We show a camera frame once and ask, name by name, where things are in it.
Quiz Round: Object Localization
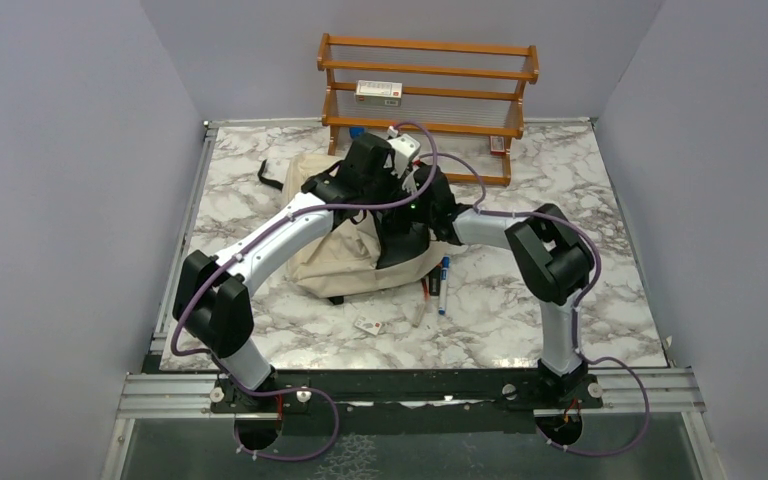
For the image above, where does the beige canvas backpack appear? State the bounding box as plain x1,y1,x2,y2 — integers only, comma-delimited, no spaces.
256,153,465,306

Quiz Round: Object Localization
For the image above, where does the red pen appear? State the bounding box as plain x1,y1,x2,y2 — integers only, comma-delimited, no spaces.
420,277,430,303

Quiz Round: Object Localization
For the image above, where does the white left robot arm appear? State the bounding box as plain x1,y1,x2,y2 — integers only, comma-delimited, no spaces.
172,133,420,411

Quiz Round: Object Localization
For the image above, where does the orange highlighter marker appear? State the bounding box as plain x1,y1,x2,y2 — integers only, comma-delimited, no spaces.
427,264,442,297

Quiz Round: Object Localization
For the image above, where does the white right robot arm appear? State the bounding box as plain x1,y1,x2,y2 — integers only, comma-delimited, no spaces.
379,164,597,407

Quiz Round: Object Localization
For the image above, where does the orange wooden shelf rack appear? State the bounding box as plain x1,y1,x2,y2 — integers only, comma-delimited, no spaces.
316,33,540,186

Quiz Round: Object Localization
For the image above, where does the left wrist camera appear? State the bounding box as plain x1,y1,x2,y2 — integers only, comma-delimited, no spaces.
387,126,421,178

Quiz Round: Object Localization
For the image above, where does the white and grey box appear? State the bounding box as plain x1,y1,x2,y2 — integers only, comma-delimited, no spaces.
354,80,403,107

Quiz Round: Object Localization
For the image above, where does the small red box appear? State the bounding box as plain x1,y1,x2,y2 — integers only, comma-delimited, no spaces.
489,136,506,155

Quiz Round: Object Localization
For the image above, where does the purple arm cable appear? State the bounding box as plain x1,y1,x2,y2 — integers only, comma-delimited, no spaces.
417,152,652,460
170,120,440,462

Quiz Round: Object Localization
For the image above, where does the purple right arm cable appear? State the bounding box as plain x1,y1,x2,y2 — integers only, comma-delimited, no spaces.
417,152,652,460

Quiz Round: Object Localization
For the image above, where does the small white eraser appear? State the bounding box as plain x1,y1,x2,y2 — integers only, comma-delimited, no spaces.
354,318,383,336

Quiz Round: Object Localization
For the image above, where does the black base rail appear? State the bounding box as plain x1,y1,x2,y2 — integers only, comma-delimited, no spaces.
209,368,603,436

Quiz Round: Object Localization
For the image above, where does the blue whiteboard marker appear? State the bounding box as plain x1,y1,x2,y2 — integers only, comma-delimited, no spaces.
438,255,450,316

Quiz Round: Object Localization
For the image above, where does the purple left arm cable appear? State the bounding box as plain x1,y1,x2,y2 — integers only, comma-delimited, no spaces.
170,120,440,462

